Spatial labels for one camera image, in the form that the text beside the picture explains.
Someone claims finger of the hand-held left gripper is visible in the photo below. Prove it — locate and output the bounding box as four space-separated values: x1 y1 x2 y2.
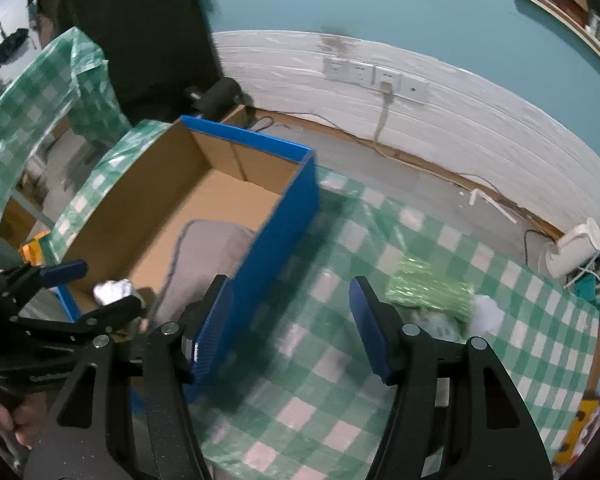
10 295 144 345
0 259 89 317

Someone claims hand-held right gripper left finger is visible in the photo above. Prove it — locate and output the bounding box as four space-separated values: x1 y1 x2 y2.
25 274 233 480

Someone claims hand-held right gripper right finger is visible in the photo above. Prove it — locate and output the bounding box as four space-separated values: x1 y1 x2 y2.
349 276 553 480

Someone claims green sparkly cloth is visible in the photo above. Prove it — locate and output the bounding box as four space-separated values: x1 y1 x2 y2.
385 254 476 323

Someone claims blue cardboard box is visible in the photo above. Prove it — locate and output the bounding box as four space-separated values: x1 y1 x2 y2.
54 115 321 413

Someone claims person's left hand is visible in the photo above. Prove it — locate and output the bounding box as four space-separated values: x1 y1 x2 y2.
0 389 52 452

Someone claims orange box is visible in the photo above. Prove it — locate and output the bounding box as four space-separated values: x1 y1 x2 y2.
20 232 51 266

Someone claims white fluffy cloth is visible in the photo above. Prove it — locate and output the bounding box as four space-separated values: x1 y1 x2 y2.
472 294 505 333

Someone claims green checkered tablecloth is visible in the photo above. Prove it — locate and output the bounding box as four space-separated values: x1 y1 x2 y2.
0 27 131 233
55 120 600 480

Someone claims white trim strip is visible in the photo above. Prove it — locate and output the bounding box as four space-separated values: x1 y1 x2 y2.
469 189 518 223

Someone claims white appliance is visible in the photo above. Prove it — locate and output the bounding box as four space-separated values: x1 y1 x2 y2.
544 217 600 278

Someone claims yellow printed bag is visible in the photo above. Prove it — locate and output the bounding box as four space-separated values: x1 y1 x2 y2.
555 397 600 466

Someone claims black umbrella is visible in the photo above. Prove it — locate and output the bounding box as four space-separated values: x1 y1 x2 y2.
0 27 31 66

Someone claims black cylinder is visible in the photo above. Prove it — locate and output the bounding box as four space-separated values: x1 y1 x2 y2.
185 77 243 123

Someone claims black cable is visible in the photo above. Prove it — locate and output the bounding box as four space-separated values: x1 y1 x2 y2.
524 229 566 266

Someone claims grey plug with cable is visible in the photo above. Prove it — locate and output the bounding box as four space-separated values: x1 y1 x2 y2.
372 81 396 148

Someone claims white wall socket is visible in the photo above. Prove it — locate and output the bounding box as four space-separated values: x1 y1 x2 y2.
323 57 349 81
400 74 429 104
347 60 374 84
372 65 402 94

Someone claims wooden wall shelf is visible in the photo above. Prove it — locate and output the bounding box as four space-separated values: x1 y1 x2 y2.
509 0 600 81

